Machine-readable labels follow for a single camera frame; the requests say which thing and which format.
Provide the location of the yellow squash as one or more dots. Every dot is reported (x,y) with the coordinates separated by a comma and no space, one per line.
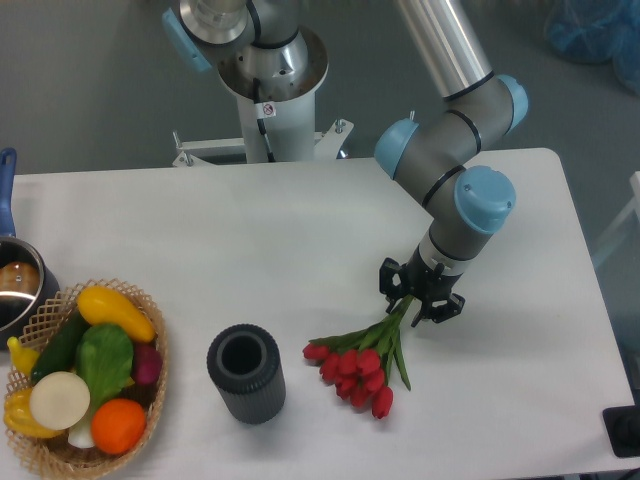
(101,305)

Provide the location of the red tulip bouquet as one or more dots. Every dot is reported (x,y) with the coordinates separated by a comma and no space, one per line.
(359,364)

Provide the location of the white frame at right edge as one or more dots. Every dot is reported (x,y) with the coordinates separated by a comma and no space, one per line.
(619,228)

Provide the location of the yellow bell pepper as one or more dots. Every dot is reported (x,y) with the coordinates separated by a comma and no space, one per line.
(18,417)

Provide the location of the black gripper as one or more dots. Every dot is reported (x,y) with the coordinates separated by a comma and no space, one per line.
(426,283)

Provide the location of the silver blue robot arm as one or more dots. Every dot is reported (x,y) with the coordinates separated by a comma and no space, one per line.
(273,66)

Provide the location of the blue handled saucepan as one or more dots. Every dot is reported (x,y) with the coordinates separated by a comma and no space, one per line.
(26,281)

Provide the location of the green lettuce leaf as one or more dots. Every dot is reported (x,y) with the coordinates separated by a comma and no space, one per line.
(103,361)

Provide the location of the woven wicker basket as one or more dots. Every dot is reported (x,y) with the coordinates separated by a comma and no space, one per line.
(55,458)

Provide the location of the white round onion slice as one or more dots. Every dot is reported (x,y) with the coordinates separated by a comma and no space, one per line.
(59,400)

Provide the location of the green cucumber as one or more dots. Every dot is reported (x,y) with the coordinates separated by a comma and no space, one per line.
(60,351)

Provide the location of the dark grey ribbed vase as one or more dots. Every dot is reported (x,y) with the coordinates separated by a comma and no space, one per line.
(244,364)

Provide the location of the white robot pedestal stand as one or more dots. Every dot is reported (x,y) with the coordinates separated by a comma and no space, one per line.
(271,132)

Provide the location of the purple red onion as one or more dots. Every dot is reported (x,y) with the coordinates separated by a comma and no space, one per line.
(147,364)

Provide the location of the black device at table edge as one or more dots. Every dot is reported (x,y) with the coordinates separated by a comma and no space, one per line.
(622,426)

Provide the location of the orange fruit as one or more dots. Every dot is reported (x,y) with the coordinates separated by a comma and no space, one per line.
(118,425)

